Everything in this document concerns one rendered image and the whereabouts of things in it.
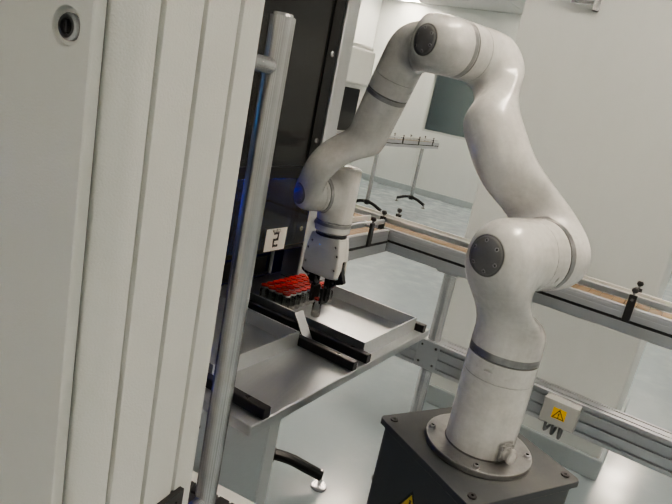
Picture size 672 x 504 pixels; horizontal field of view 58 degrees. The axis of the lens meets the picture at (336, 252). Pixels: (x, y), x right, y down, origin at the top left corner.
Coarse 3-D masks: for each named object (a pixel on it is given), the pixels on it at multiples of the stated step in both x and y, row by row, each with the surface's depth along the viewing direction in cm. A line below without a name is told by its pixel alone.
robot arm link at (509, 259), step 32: (512, 224) 92; (544, 224) 95; (480, 256) 92; (512, 256) 89; (544, 256) 91; (480, 288) 95; (512, 288) 90; (544, 288) 97; (480, 320) 101; (512, 320) 95; (480, 352) 101; (512, 352) 97
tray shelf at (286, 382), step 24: (408, 336) 148; (264, 360) 121; (288, 360) 123; (312, 360) 125; (384, 360) 136; (240, 384) 110; (264, 384) 111; (288, 384) 113; (312, 384) 115; (336, 384) 119; (240, 408) 102; (288, 408) 106
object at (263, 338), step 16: (224, 304) 139; (256, 320) 135; (272, 320) 132; (256, 336) 130; (272, 336) 132; (288, 336) 126; (240, 352) 122; (256, 352) 118; (272, 352) 122; (208, 368) 108; (240, 368) 115
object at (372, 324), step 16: (336, 288) 163; (272, 304) 143; (336, 304) 159; (352, 304) 161; (368, 304) 158; (320, 320) 146; (336, 320) 148; (352, 320) 150; (368, 320) 153; (384, 320) 155; (400, 320) 154; (336, 336) 134; (352, 336) 141; (368, 336) 142; (384, 336) 138; (400, 336) 146; (368, 352) 133
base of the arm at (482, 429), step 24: (480, 360) 101; (480, 384) 101; (504, 384) 99; (528, 384) 100; (456, 408) 105; (480, 408) 101; (504, 408) 100; (432, 432) 109; (456, 432) 105; (480, 432) 102; (504, 432) 101; (456, 456) 103; (480, 456) 103; (504, 456) 102; (528, 456) 106; (504, 480) 100
